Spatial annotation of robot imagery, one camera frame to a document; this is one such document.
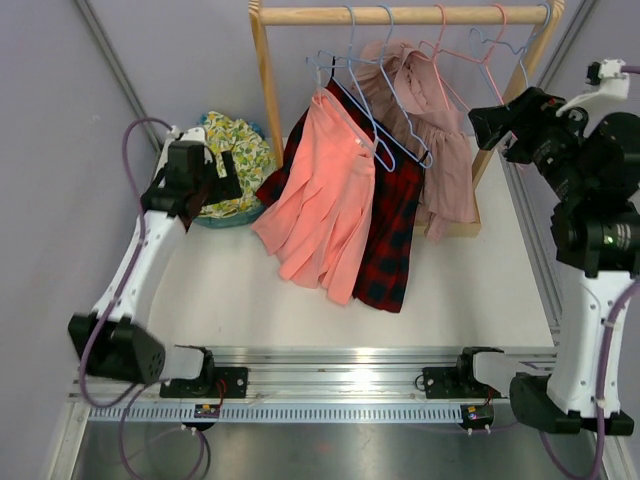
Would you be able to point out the light blue wire hanger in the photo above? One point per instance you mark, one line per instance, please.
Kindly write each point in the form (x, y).
(519, 54)

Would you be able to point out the aluminium mounting rail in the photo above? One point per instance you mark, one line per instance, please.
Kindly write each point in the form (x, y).
(334, 375)

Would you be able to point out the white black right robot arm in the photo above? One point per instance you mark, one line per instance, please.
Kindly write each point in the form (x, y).
(594, 172)

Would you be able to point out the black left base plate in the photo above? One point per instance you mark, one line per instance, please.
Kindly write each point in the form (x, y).
(231, 382)

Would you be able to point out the red black plaid skirt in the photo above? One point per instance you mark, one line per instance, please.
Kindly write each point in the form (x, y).
(382, 278)

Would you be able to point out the wooden clothes rack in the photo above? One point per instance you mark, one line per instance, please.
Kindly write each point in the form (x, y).
(544, 17)

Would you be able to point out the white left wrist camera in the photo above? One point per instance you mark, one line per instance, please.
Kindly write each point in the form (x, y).
(195, 134)

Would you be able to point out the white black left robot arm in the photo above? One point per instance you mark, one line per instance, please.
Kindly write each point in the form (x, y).
(112, 340)

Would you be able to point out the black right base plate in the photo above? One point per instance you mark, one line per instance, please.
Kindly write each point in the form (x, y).
(448, 383)

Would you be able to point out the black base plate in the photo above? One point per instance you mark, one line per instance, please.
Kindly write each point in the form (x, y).
(231, 382)
(448, 383)

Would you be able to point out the teal plastic bin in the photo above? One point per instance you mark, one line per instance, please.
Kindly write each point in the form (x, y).
(234, 220)

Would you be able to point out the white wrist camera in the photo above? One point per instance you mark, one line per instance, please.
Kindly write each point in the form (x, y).
(609, 84)
(195, 134)

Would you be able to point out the pink wire hanger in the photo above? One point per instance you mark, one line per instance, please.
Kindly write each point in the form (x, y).
(492, 55)

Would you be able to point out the salmon pink skirt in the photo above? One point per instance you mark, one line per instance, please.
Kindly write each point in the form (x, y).
(318, 228)

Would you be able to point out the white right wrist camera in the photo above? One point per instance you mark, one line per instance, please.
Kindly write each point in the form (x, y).
(609, 84)

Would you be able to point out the white slotted cable duct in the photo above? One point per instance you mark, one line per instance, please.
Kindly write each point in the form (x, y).
(286, 413)

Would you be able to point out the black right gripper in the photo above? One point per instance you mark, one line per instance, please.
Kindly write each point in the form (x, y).
(529, 116)

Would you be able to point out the dusty pink ruffled garment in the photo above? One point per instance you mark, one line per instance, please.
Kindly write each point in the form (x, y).
(447, 195)

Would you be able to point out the blue floral skirt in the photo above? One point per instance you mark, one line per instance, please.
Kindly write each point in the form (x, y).
(254, 126)

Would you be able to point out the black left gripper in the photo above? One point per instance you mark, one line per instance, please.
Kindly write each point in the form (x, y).
(226, 188)

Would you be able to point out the lemon print skirt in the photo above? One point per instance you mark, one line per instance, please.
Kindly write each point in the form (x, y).
(252, 155)

